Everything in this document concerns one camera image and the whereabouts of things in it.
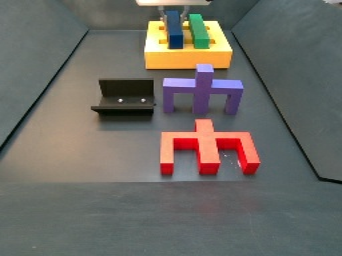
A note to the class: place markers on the green long block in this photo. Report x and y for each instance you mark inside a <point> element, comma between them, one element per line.
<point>200,34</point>

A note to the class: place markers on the red three-legged block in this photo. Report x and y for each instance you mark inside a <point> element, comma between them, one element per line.
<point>208,142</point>

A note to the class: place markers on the blue long block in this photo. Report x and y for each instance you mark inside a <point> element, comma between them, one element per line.
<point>175,30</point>

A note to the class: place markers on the yellow slotted board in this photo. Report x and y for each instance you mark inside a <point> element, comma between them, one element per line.
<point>160,57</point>

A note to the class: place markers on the black angled bracket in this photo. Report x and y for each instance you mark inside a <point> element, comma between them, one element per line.
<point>126,96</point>

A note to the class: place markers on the purple three-legged block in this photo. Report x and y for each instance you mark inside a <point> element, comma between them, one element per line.
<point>203,87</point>

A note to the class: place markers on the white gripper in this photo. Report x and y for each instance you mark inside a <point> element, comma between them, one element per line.
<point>162,3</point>

